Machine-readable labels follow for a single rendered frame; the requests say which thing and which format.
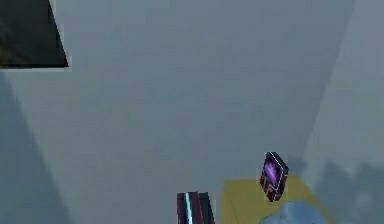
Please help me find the dark framed wall picture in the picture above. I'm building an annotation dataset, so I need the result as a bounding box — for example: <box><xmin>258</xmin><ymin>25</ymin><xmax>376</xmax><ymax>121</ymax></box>
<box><xmin>0</xmin><ymin>0</ymin><xmax>70</xmax><ymax>70</ymax></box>

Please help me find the dark maroon box cyan stripe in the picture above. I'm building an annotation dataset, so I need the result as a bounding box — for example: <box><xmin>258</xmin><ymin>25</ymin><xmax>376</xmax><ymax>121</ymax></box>
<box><xmin>176</xmin><ymin>191</ymin><xmax>216</xmax><ymax>224</ymax></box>

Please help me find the pale blue round object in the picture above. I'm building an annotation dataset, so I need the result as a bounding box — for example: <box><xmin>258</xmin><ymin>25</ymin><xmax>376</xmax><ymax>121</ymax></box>
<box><xmin>259</xmin><ymin>199</ymin><xmax>326</xmax><ymax>224</ymax></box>

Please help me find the yellow table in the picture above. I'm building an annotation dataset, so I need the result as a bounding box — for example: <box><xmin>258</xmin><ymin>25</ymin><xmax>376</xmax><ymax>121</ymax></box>
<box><xmin>219</xmin><ymin>175</ymin><xmax>335</xmax><ymax>224</ymax></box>

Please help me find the purple black handheld device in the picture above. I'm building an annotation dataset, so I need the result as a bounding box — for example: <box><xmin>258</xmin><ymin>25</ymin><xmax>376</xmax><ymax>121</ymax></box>
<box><xmin>259</xmin><ymin>151</ymin><xmax>290</xmax><ymax>203</ymax></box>

